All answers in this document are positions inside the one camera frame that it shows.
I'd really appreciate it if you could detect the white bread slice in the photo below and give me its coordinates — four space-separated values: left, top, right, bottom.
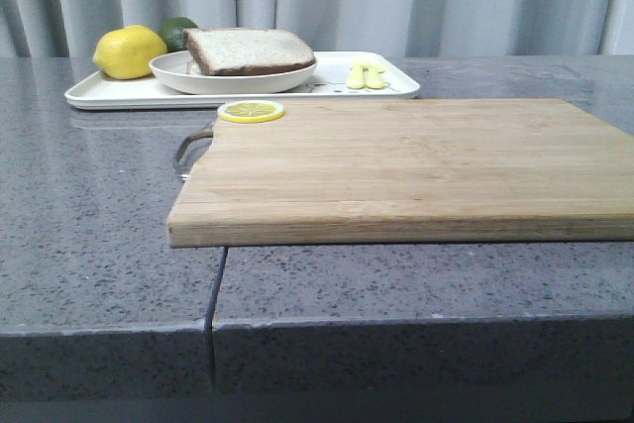
183 28 316 76

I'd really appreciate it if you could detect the white round plate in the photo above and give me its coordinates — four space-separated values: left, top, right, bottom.
150 51 317 95

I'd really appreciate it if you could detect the white rectangular tray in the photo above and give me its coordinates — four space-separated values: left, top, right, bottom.
65 52 420 111

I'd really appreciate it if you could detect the bottom bread slice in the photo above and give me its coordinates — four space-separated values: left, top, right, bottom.
186 59 201 75

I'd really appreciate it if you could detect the lemon slice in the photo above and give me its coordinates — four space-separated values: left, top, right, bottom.
217 100 285 124

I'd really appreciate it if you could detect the yellow-green toy piece left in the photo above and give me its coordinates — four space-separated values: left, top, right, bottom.
346 61 366 90

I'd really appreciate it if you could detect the yellow-green toy piece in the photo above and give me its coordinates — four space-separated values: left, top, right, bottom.
346 61 366 90
364 61 386 90

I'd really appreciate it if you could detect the yellow-green toy piece right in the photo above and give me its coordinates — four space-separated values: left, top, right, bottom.
364 61 386 90

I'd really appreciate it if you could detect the wooden cutting board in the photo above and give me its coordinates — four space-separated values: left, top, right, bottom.
166 98 633 247

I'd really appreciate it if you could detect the green lime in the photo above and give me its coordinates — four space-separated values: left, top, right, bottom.
158 17 198 53

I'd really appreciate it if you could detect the yellow lemon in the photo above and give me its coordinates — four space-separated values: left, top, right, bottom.
93 25 167 80

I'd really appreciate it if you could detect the metal cutting board handle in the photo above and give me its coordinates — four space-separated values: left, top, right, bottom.
172 124 214 181

